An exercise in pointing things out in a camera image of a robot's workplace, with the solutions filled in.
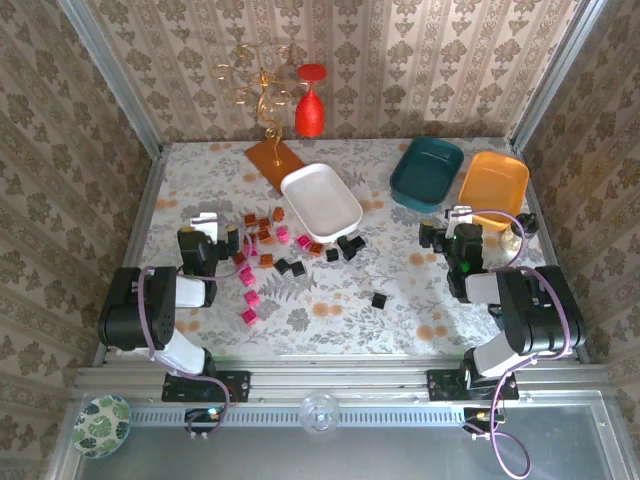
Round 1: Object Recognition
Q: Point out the red wine glass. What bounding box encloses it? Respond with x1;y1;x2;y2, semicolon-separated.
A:
293;63;329;139

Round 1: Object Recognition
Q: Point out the aluminium side rail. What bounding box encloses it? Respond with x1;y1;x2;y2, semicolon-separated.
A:
510;139;594;364
91;144;169;369

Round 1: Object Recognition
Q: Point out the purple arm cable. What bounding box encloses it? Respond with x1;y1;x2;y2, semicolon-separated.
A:
462;209;574;480
138;217;259;441

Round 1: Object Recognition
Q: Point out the clear drinking glass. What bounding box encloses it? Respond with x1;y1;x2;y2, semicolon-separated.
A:
299;391;341;434

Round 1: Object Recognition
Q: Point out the aluminium frame post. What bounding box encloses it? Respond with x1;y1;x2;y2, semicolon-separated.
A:
508;0;619;151
55;0;166;156

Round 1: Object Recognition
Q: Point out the leaf patterned plate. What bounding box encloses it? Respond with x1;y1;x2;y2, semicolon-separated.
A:
72;394;132;459

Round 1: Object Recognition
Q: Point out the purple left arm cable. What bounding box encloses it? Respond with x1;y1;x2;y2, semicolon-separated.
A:
138;217;259;441

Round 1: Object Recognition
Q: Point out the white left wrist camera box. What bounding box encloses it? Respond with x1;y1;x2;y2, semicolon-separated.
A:
191;212;220;236

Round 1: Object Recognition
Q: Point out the orange plastic container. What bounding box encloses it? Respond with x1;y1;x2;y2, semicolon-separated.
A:
457;151;531;232

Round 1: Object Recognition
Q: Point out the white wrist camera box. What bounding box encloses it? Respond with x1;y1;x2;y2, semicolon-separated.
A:
443;204;475;226
191;212;220;236

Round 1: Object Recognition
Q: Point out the aluminium cross rail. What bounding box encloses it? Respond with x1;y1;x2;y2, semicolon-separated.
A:
73;357;624;404

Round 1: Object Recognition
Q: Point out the teal plastic container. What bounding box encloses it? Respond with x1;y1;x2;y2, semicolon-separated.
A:
388;135;465;211

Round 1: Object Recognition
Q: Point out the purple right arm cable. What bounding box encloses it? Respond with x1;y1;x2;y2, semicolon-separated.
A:
462;209;574;480

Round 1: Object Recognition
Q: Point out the floral patterned tablecloth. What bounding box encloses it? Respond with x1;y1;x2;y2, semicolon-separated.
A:
107;139;576;359

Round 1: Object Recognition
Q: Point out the white plastic container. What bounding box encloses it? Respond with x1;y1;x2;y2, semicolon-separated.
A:
279;162;364;246

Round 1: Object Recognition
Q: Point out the small circuit board connector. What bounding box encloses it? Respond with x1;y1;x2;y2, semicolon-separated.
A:
463;407;504;426
185;407;224;426

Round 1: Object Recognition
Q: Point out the gold wire rack orange base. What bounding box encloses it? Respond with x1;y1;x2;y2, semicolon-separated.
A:
208;42;307;196

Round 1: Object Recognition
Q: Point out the grey slotted cable duct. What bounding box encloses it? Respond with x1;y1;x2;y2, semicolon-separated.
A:
128;405;467;427

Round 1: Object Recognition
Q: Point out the grey metal panel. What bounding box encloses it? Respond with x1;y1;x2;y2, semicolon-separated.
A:
47;389;640;480

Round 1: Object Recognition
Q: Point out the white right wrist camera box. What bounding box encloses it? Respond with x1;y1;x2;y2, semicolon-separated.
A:
443;204;475;226

